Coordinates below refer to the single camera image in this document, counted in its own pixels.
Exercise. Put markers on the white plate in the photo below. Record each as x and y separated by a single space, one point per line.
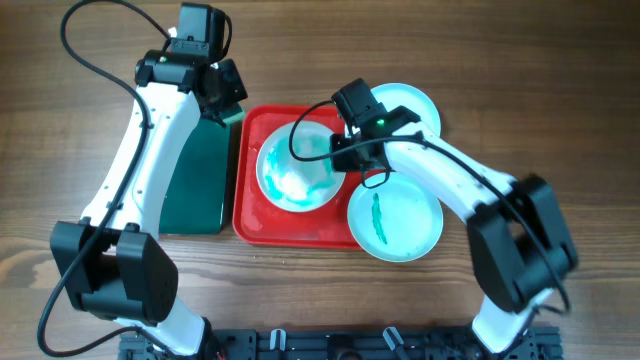
393 95
292 185
398 221

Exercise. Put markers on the green scrubbing sponge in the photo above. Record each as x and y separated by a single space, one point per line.
233 116

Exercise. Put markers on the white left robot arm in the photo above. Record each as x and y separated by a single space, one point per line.
110 261

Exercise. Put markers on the black tray with green water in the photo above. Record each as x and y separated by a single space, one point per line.
196 202

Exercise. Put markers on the red plastic tray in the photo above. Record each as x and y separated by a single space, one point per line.
259 222

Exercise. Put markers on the black aluminium base frame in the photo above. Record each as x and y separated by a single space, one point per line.
447 343

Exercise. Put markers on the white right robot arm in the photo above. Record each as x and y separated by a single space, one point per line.
521 247

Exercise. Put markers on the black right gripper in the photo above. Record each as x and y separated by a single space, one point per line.
339 161

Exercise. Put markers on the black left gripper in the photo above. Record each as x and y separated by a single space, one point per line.
236 89

